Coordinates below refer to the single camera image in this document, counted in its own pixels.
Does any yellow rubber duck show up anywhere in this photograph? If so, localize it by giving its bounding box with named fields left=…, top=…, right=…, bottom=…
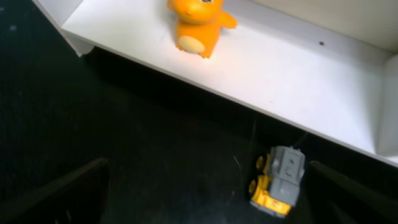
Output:
left=167, top=0, right=238, bottom=59

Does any grey and yellow toy truck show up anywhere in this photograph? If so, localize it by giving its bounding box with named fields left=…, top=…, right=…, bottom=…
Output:
left=248, top=145, right=307, bottom=218

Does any white shelf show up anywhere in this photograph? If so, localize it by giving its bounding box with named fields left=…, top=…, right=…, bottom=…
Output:
left=30, top=0, right=398, bottom=169

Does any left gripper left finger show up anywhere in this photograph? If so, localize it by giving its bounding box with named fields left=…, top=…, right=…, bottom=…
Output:
left=0, top=157, right=110, bottom=224

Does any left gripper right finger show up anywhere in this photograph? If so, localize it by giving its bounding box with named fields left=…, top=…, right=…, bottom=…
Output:
left=298, top=161, right=398, bottom=224

